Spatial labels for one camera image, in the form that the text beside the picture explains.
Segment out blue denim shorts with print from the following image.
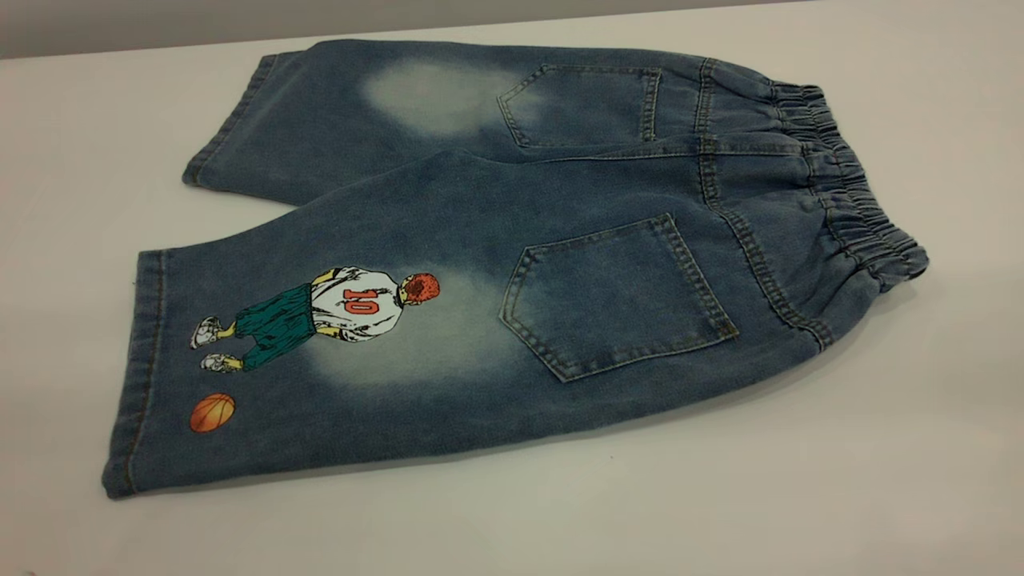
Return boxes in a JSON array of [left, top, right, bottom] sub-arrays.
[[102, 38, 930, 501]]

